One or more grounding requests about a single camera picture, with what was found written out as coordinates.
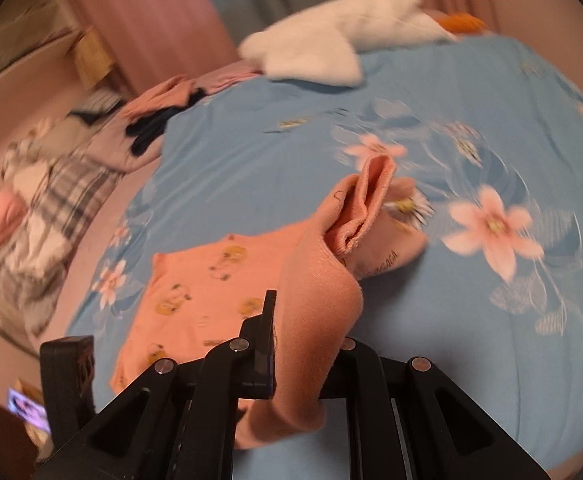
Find grey plaid blanket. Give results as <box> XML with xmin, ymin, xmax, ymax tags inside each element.
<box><xmin>0</xmin><ymin>135</ymin><xmax>127</xmax><ymax>336</ymax></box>

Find navy clothes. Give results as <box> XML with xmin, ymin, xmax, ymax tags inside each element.
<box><xmin>124</xmin><ymin>87</ymin><xmax>207</xmax><ymax>156</ymax></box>

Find lit phone screen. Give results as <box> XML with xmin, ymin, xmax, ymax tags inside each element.
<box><xmin>6</xmin><ymin>385</ymin><xmax>52</xmax><ymax>436</ymax></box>

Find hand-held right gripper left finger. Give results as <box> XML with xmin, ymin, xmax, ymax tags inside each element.
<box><xmin>36</xmin><ymin>290</ymin><xmax>277</xmax><ymax>480</ymax></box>

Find cardboard box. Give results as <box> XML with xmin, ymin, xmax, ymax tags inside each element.
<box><xmin>74</xmin><ymin>27</ymin><xmax>117</xmax><ymax>91</ymax></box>

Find white plush goose toy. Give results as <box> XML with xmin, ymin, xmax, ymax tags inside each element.
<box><xmin>239</xmin><ymin>0</ymin><xmax>487</xmax><ymax>86</ymax></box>

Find pink floral cloth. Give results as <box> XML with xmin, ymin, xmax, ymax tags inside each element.
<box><xmin>194</xmin><ymin>60</ymin><xmax>267</xmax><ymax>96</ymax></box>

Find peach garment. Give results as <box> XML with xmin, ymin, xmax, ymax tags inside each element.
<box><xmin>122</xmin><ymin>75</ymin><xmax>195</xmax><ymax>121</ymax></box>

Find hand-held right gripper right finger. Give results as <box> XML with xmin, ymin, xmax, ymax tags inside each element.
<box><xmin>321</xmin><ymin>337</ymin><xmax>552</xmax><ymax>480</ymax></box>

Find peach cartoon print pants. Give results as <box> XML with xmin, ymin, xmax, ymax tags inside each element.
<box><xmin>109</xmin><ymin>152</ymin><xmax>429</xmax><ymax>451</ymax></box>

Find dark striped cloth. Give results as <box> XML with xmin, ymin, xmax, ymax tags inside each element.
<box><xmin>66</xmin><ymin>90</ymin><xmax>125</xmax><ymax>126</ymax></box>

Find blue floral blanket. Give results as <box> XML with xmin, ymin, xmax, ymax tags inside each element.
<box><xmin>64</xmin><ymin>35</ymin><xmax>583</xmax><ymax>480</ymax></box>

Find beige pillow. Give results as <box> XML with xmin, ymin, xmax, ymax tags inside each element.
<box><xmin>66</xmin><ymin>110</ymin><xmax>162</xmax><ymax>171</ymax></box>

